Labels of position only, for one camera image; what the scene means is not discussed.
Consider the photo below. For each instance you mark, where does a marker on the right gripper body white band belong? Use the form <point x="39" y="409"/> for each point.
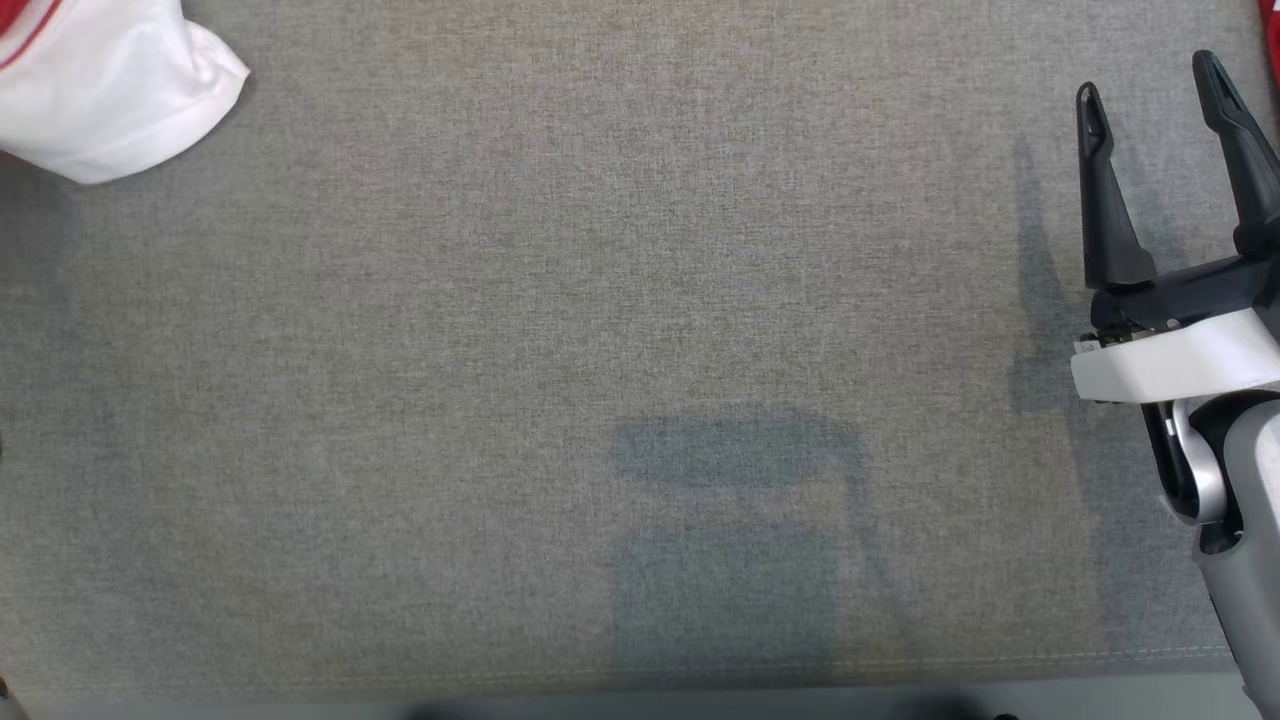
<point x="1180" y="360"/>

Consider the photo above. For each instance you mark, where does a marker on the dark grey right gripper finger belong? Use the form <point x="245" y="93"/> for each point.
<point x="1110" y="230"/>
<point x="1255" y="170"/>

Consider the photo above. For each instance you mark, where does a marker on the red shirt with white sleeves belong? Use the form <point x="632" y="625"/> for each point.
<point x="100" y="90"/>

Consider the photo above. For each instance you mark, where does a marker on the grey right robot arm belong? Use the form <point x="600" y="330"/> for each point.
<point x="1250" y="520"/>

